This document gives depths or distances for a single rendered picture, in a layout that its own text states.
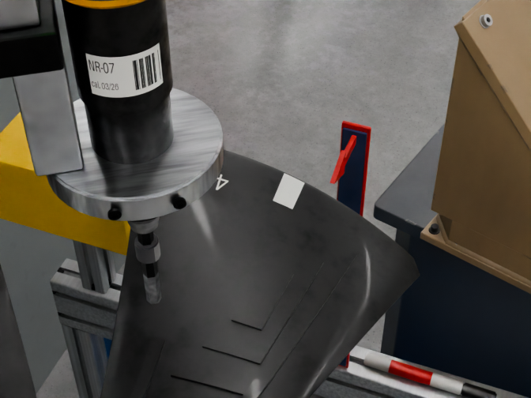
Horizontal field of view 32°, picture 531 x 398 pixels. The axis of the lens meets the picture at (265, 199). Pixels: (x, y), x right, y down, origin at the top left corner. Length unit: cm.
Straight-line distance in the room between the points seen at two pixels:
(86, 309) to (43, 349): 87
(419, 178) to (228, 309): 55
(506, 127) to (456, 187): 11
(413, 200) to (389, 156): 147
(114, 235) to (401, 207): 34
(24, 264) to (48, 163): 147
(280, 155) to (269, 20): 67
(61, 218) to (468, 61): 43
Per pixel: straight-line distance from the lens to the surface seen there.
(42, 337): 198
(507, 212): 98
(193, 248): 65
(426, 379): 101
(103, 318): 113
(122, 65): 33
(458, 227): 102
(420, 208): 109
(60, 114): 34
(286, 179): 71
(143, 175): 35
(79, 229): 97
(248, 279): 64
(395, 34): 305
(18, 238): 177
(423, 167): 115
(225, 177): 69
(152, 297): 43
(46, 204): 97
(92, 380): 126
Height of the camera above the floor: 169
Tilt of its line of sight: 44 degrees down
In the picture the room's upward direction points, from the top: straight up
